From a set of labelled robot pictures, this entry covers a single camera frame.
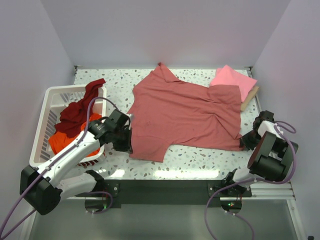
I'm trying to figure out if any dusty red t-shirt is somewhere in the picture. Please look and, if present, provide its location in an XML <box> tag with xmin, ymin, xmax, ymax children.
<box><xmin>129</xmin><ymin>63</ymin><xmax>241</xmax><ymax>162</ymax></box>

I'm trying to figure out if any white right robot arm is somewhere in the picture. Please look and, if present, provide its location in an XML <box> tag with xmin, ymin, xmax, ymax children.
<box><xmin>221</xmin><ymin>110</ymin><xmax>299</xmax><ymax>193</ymax></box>

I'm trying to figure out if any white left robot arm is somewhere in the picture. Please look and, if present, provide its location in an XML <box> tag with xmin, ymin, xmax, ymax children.
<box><xmin>20</xmin><ymin>109</ymin><xmax>133</xmax><ymax>215</ymax></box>

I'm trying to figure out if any folded beige t-shirt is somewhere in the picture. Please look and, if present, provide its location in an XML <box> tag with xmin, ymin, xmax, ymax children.
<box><xmin>240</xmin><ymin>86</ymin><xmax>260</xmax><ymax>112</ymax></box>

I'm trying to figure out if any dark red t-shirt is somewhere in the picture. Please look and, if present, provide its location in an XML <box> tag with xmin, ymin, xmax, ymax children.
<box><xmin>55</xmin><ymin>78</ymin><xmax>105</xmax><ymax>138</ymax></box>

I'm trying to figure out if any folded pink t-shirt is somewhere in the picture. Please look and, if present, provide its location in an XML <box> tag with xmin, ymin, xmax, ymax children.
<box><xmin>209</xmin><ymin>65</ymin><xmax>257</xmax><ymax>103</ymax></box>

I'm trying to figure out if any orange t-shirt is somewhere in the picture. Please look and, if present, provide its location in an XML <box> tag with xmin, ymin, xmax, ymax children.
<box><xmin>48</xmin><ymin>113</ymin><xmax>102</xmax><ymax>157</ymax></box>

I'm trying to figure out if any white plastic laundry basket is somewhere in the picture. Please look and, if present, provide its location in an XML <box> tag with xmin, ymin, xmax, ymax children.
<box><xmin>29</xmin><ymin>84</ymin><xmax>107</xmax><ymax>168</ymax></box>

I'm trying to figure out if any aluminium frame rail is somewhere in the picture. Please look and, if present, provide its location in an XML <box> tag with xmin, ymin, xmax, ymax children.
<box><xmin>31</xmin><ymin>177</ymin><xmax>297</xmax><ymax>200</ymax></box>

